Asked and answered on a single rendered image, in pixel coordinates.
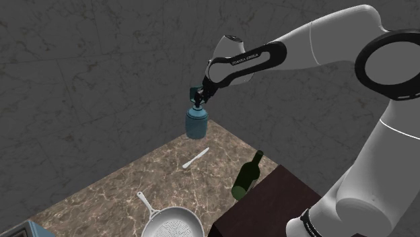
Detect blue grey box appliance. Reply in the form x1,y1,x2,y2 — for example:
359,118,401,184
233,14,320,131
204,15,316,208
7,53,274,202
0,219,56,237

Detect white butter knife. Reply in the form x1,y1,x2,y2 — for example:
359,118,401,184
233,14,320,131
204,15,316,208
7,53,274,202
182,147,210,170

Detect white frying pan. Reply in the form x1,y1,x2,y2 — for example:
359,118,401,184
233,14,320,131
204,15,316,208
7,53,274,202
137,191,205,237

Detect dark green wine bottle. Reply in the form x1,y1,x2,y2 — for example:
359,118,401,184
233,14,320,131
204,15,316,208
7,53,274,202
231,149,265,201

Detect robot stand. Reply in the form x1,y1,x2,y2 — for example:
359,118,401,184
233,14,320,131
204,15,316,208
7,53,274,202
207,164,322,237

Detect teal spray bottle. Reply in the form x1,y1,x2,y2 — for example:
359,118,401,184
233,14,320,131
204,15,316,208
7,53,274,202
184,86,209,140

